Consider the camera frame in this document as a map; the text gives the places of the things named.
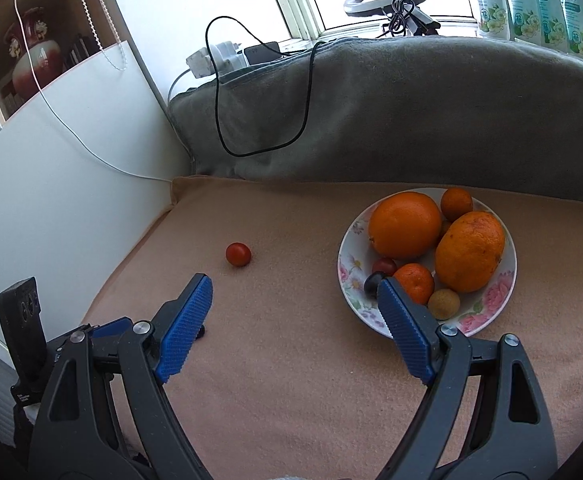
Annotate red and white vase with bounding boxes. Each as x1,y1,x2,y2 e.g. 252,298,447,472
4,7,63,102

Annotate floral white plate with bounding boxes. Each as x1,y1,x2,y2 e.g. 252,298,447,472
337,190,518,338

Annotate black ring light stand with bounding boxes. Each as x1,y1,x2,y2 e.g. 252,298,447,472
378,0,442,39

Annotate black power adapter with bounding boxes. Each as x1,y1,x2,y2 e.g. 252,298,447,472
244,41,283,67

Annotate white window frame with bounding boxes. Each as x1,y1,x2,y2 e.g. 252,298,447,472
206,0,478,46

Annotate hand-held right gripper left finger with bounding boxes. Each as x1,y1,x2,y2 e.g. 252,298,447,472
28,273,215,480

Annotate white power adapter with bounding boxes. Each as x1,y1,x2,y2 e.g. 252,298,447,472
186,41,248,79

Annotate large round orange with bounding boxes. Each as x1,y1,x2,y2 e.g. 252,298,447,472
368,191,443,260

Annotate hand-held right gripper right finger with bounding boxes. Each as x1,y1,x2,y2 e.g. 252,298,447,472
374,276,558,480

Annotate black cable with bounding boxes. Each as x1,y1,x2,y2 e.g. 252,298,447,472
206,15,328,157

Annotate grey cushion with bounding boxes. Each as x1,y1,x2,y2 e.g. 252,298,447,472
168,35,583,211

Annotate dark books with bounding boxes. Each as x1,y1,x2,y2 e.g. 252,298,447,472
64,34,96,69

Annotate white cabinet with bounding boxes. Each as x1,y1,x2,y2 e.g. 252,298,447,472
0,0,193,391

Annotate pink blanket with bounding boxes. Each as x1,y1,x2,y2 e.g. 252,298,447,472
79,175,583,480

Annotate thin white cable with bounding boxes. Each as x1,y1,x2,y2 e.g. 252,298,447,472
13,0,173,184

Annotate large oval orange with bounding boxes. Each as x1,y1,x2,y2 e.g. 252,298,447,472
434,211,507,294

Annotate white bead chain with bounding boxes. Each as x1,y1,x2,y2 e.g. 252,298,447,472
70,0,128,72

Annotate small mandarin orange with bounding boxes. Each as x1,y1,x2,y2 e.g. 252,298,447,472
440,187,473,222
392,263,436,306

